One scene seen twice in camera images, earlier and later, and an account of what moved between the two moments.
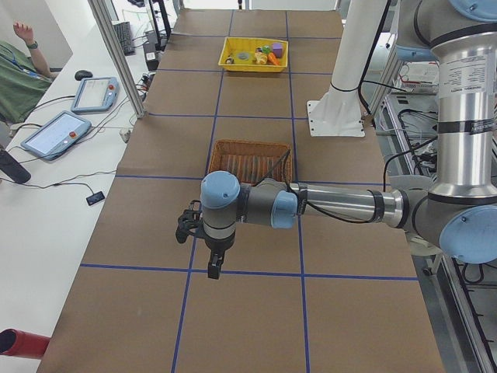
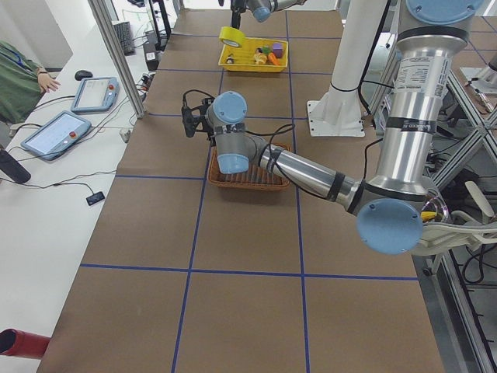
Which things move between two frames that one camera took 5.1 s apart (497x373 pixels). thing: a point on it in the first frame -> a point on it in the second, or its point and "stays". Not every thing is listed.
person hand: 25,32 -> 46,84
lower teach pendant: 50,139 stays
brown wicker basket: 252,161 stays
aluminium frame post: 121,63 stays
